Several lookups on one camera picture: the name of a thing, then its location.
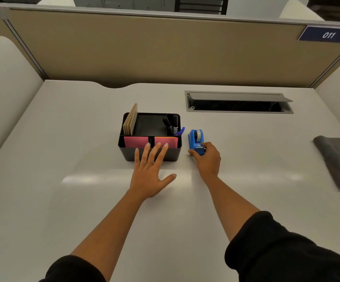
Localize black desk organizer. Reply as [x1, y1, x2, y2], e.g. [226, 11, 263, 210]
[118, 112, 183, 162]

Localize grey cloth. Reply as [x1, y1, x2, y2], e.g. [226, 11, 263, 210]
[313, 136, 340, 192]

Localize beige desk partition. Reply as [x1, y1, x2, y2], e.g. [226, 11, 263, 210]
[0, 2, 340, 89]

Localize pink sticky note pad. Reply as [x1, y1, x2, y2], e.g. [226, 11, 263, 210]
[154, 136, 179, 149]
[124, 136, 149, 149]

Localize grey cable hatch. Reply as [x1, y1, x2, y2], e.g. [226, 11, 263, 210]
[185, 90, 294, 114]

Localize blue number sign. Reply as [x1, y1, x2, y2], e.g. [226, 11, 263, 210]
[298, 25, 340, 44]

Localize blue tape dispenser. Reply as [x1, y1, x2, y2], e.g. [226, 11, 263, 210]
[188, 129, 206, 156]

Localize tan envelopes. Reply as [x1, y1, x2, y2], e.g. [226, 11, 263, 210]
[123, 103, 138, 136]

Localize person's left hand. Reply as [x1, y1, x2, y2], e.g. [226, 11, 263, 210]
[129, 142, 177, 200]

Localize person's right hand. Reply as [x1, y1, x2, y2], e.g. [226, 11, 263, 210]
[188, 142, 221, 181]

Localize grey cabinet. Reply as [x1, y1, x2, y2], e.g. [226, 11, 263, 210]
[72, 0, 176, 12]

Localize black sleeve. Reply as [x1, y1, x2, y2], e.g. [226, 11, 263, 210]
[39, 255, 107, 282]
[224, 211, 340, 282]

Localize person's left forearm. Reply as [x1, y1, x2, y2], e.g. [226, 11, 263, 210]
[70, 188, 146, 282]

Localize person's right forearm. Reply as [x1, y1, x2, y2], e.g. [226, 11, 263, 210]
[202, 174, 261, 242]

